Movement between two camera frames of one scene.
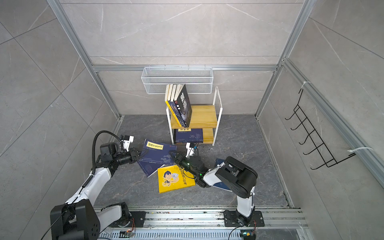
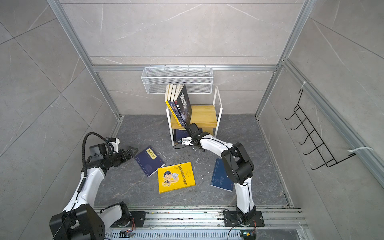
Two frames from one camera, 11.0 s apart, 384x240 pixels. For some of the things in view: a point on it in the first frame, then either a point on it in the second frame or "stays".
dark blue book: x=155 y=155 -> x=178 y=134
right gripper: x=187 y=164 -> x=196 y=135
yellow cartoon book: x=173 y=177 stays
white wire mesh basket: x=198 y=80 stays
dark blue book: x=149 y=167 stays
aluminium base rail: x=279 y=223 stays
